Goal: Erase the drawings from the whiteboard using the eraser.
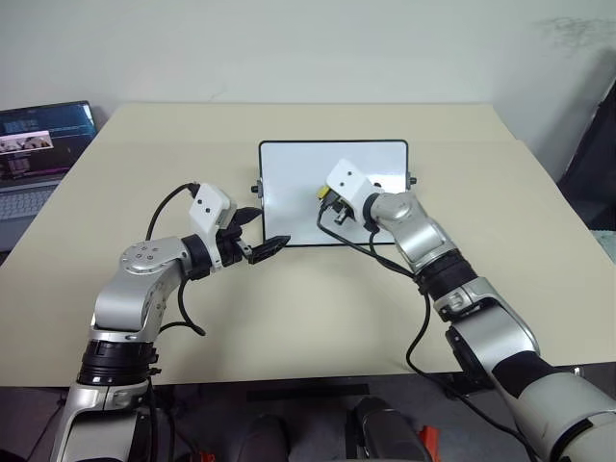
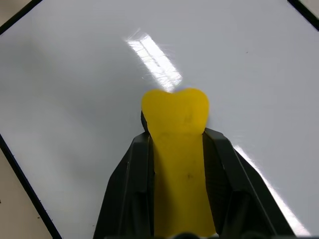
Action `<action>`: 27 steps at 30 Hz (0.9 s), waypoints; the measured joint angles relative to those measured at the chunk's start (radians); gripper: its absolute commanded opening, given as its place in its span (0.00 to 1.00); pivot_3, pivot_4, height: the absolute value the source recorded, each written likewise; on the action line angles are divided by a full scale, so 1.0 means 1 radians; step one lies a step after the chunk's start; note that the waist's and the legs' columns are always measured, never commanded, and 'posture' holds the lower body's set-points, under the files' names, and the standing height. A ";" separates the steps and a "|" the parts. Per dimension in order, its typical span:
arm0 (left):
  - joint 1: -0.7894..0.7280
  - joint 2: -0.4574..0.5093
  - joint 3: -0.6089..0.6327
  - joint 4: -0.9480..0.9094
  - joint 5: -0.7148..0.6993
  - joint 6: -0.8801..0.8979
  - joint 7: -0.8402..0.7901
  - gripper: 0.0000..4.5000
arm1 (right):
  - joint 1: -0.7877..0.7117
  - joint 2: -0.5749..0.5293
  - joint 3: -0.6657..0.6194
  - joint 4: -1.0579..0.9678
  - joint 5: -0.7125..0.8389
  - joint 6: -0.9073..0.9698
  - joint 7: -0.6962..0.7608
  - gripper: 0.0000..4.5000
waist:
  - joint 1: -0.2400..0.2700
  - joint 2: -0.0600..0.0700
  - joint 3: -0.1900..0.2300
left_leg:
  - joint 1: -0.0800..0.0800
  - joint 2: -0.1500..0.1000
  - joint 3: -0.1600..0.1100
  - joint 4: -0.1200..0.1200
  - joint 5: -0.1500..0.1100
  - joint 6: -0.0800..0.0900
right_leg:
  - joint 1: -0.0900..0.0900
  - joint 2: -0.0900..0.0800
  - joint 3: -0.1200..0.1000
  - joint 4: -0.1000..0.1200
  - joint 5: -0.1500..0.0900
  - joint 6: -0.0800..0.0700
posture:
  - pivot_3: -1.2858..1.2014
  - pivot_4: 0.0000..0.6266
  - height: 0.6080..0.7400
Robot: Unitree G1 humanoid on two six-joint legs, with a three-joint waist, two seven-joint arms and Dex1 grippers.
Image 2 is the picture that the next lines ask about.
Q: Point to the black-framed whiteboard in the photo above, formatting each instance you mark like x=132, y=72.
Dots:
x=74, y=99

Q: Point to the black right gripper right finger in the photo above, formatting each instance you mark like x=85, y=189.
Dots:
x=236, y=189

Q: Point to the yellow whiteboard eraser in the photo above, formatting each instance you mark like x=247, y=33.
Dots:
x=178, y=149

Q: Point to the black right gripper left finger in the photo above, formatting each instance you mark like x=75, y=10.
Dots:
x=129, y=189

